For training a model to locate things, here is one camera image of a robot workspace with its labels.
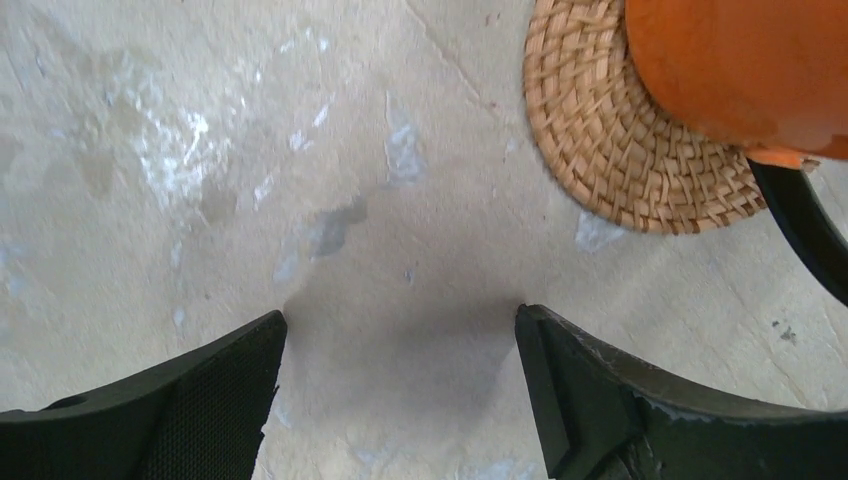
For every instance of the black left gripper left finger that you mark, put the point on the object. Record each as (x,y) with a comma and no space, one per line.
(197,416)

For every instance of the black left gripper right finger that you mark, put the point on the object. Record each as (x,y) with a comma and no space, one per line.
(602,413)

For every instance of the orange mug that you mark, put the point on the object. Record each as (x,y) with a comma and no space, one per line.
(768,77)

